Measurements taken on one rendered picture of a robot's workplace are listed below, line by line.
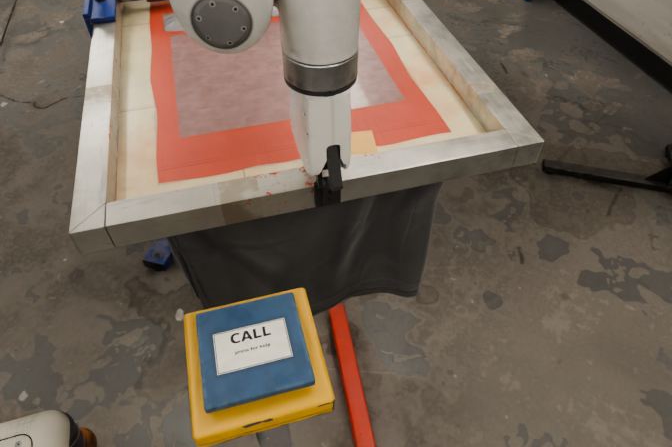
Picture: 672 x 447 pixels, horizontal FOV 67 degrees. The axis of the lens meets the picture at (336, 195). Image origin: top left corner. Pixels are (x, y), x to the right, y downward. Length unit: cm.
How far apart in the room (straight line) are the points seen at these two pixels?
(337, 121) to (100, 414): 129
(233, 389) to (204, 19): 31
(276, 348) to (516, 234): 152
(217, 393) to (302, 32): 33
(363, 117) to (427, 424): 98
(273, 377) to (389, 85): 51
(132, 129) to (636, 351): 153
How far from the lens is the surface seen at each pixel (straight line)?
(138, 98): 85
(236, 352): 51
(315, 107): 50
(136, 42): 100
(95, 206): 64
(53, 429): 136
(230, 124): 76
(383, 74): 85
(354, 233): 85
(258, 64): 89
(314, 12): 46
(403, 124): 75
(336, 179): 54
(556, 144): 238
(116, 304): 181
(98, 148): 72
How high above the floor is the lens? 142
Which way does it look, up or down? 46 degrees down
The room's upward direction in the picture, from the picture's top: straight up
